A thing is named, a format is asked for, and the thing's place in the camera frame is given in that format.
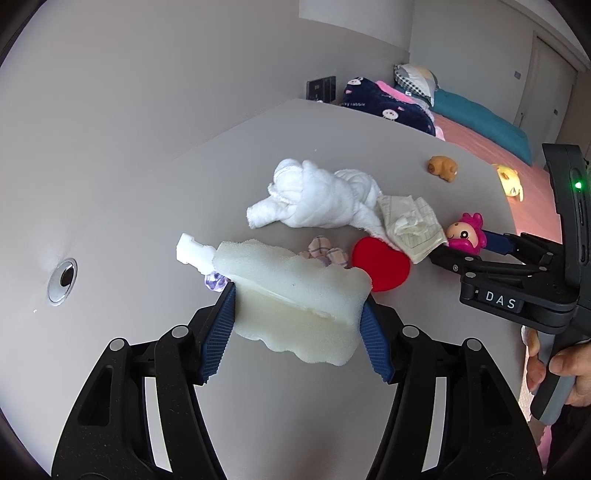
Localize pink-haired doll toy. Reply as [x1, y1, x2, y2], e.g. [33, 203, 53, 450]
[446, 213, 487, 255]

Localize red heart cushion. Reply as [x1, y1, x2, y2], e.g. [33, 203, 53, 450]
[351, 237, 412, 292]

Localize yellow duck plush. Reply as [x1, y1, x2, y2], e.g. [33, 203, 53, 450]
[493, 164, 524, 202]

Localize teal pillow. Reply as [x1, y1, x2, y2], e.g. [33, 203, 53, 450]
[432, 89, 533, 166]

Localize black wall socket panel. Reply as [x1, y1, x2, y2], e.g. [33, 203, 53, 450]
[305, 76, 337, 103]

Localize white foam sponge piece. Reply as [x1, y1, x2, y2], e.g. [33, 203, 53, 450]
[212, 240, 372, 366]

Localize patterned grey yellow pillow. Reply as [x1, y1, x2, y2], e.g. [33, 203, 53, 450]
[394, 64, 439, 106]

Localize white towel bundle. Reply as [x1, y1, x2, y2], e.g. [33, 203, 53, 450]
[246, 159, 389, 242]

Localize navy cartoon blanket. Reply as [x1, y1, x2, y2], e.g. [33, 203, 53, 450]
[341, 77, 436, 136]

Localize white styrofoam block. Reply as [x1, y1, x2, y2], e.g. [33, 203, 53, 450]
[176, 233, 216, 275]

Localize pink white folded clothes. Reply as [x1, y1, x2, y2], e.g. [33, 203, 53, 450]
[377, 81, 446, 141]

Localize brown bear toy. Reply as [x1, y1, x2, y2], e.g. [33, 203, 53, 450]
[427, 155, 459, 183]

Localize silver desk cable grommet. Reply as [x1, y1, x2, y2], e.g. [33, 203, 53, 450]
[47, 258, 78, 306]

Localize person's right hand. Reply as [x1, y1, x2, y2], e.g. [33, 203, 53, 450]
[522, 327, 591, 407]

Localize white door with handle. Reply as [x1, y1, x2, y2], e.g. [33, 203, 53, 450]
[516, 36, 577, 155]

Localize crumpled white tissue paper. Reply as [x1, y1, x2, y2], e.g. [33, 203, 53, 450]
[378, 195, 448, 264]

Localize purple plaid scrunchie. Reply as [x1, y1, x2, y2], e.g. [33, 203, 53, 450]
[204, 235, 349, 292]

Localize pink bed sheet mattress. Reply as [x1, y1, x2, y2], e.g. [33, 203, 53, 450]
[434, 114, 562, 243]

